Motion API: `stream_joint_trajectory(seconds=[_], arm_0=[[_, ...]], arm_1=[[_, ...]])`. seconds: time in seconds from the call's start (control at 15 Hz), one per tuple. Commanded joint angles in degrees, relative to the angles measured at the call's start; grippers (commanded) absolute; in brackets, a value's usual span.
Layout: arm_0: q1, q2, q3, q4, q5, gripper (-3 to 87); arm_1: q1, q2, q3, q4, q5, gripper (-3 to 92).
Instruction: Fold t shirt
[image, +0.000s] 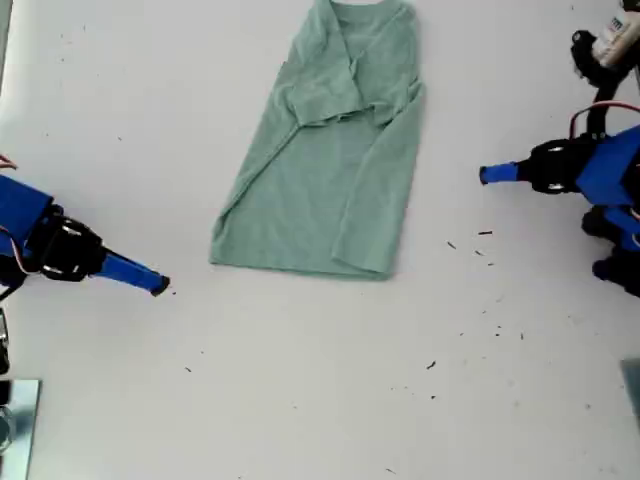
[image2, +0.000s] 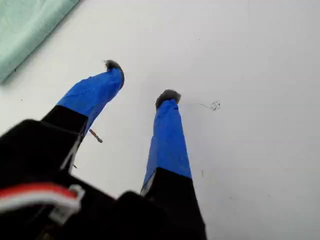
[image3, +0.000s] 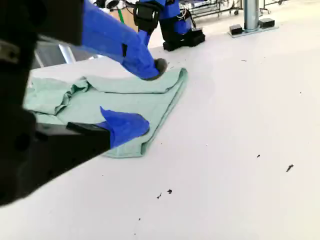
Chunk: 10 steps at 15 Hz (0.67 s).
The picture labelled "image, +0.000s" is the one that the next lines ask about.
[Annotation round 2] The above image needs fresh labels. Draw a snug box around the green t-shirt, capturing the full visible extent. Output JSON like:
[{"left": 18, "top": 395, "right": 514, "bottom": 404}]
[{"left": 207, "top": 0, "right": 427, "bottom": 281}]

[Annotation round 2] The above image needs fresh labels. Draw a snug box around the steel plate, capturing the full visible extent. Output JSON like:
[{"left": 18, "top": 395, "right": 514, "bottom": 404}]
[{"left": 0, "top": 378, "right": 43, "bottom": 480}]

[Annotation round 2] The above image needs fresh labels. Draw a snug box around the black camera stalk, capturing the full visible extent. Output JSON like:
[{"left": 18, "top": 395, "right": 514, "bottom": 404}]
[{"left": 583, "top": 74, "right": 632, "bottom": 140}]

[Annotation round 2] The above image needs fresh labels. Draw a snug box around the black camera box white label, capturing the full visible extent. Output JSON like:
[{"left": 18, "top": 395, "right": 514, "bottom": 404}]
[
  {"left": 0, "top": 307, "right": 11, "bottom": 376},
  {"left": 571, "top": 9, "right": 640, "bottom": 86}
]

